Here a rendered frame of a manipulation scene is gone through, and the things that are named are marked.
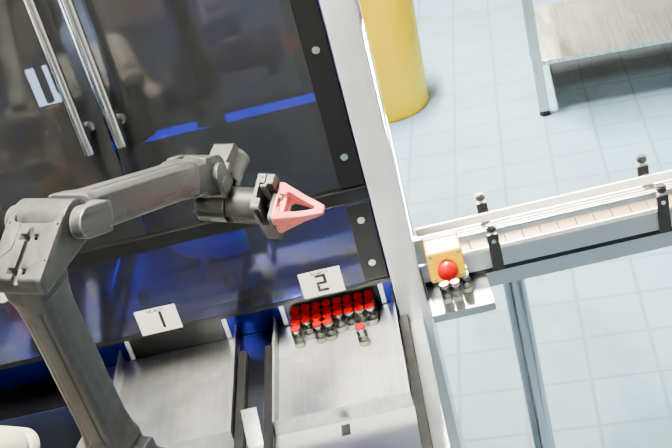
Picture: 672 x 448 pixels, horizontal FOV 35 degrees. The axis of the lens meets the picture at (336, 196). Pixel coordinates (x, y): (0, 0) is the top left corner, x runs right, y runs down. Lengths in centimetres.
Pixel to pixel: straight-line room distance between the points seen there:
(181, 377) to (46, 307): 100
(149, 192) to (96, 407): 30
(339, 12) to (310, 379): 72
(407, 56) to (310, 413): 316
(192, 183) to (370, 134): 51
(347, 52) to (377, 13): 291
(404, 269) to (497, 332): 147
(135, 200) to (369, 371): 81
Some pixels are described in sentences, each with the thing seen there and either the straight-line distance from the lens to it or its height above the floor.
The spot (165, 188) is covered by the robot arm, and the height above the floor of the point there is 153.
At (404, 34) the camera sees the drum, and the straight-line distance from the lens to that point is 494.
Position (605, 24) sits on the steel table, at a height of 25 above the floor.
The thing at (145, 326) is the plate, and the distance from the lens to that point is 222.
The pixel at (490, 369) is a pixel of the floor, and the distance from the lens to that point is 344.
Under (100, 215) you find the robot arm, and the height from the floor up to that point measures 161.
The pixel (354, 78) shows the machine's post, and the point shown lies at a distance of 194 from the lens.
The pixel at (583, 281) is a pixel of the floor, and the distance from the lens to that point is 375.
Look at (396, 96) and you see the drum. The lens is 501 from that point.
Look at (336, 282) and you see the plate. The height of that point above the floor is 101.
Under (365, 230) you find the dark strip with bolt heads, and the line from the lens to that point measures 209.
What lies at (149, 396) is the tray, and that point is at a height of 88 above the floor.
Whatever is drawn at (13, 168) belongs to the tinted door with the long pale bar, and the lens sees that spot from 208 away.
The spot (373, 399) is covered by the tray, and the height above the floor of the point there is 92.
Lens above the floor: 218
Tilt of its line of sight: 29 degrees down
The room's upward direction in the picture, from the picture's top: 15 degrees counter-clockwise
